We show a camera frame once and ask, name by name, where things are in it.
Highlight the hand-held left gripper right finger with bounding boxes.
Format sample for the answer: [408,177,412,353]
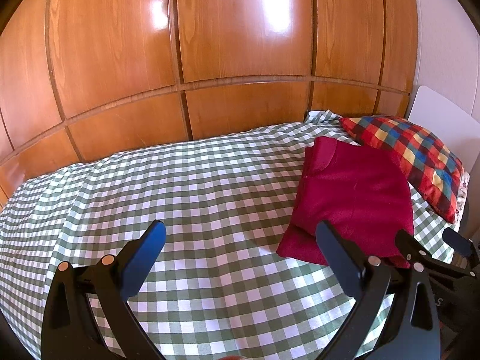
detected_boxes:
[316,220,441,360]

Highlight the multicoloured checkered pillow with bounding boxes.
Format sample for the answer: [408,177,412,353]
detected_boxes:
[339,115,466,224]

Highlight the wooden wardrobe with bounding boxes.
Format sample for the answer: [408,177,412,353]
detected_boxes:
[0,0,419,211]

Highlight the red garment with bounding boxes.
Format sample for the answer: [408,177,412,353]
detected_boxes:
[276,136,415,269]

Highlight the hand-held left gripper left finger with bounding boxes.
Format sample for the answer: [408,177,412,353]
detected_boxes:
[40,219,167,360]

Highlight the green checkered bed sheet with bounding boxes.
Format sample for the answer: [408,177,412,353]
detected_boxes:
[0,109,466,360]

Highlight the white headboard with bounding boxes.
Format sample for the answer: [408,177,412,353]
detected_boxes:
[407,85,480,182]

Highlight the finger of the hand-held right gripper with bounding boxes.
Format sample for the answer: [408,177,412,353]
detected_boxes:
[395,228,430,268]
[442,227,478,260]

